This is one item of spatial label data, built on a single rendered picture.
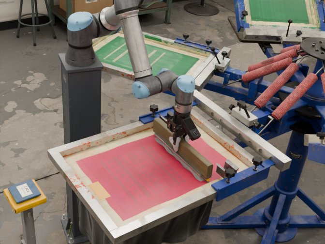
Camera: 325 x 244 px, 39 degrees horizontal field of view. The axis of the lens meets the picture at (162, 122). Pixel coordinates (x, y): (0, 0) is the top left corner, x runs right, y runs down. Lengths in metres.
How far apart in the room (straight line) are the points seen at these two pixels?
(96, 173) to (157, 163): 0.28
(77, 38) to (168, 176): 0.78
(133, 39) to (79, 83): 0.53
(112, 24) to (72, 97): 0.42
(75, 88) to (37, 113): 1.84
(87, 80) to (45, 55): 2.81
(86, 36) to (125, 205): 0.84
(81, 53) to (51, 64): 2.67
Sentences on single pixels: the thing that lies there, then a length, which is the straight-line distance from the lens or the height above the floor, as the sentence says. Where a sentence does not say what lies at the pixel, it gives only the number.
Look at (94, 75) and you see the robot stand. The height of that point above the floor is 1.15.
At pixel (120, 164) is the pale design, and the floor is 0.95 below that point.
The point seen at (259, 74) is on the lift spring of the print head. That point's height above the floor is 1.11.
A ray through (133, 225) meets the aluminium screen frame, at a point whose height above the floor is 0.99.
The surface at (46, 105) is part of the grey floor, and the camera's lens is 4.23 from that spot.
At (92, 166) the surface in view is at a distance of 2.03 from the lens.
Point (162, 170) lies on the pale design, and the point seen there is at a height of 0.95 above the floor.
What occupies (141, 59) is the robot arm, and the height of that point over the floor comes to 1.42.
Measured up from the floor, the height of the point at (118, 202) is 0.95.
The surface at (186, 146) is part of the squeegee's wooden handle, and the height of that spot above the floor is 1.05.
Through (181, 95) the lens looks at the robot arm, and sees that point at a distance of 1.91.
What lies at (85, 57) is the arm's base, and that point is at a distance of 2.27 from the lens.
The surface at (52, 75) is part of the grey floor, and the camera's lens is 4.70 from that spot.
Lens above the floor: 2.26
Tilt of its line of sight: 34 degrees down
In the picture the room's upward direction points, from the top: 6 degrees clockwise
